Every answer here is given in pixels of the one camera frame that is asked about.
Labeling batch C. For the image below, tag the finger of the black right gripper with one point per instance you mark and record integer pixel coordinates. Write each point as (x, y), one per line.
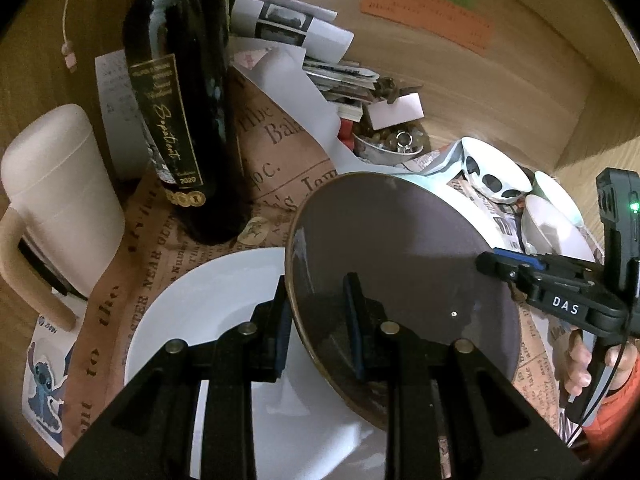
(511, 266)

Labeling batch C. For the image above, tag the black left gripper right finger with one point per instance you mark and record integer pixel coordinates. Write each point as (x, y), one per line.
(363, 317)

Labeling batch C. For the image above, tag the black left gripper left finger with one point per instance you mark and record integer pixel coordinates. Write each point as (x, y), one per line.
(273, 321)

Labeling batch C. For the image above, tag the dark brown plate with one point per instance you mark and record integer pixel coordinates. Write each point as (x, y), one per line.
(413, 253)

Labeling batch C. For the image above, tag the white spotted bowl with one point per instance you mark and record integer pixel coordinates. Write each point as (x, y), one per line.
(492, 173)

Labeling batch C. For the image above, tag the brown newspaper print mat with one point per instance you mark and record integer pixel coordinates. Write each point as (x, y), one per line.
(162, 284)

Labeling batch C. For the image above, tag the small bowl of trinkets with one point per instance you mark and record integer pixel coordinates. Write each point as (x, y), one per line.
(390, 147)

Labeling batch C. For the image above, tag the white small box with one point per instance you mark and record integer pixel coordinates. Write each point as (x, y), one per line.
(381, 115)

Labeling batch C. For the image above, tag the Stitch cartoon sticker card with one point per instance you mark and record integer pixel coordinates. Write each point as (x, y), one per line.
(47, 363)

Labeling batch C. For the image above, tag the handwritten paper note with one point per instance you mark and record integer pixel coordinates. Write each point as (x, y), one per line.
(120, 116)

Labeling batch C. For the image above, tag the orange sticky note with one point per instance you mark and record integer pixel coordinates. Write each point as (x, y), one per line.
(441, 17)

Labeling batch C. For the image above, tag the white paper sheet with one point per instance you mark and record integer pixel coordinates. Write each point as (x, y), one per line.
(283, 80)

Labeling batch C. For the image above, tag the dark wine bottle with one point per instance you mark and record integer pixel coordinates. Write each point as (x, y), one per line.
(177, 65)

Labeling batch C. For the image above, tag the stack of papers and magazines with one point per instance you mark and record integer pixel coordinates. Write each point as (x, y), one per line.
(309, 35)

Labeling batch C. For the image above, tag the cream mug with handle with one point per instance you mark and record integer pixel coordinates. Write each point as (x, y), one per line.
(60, 196)

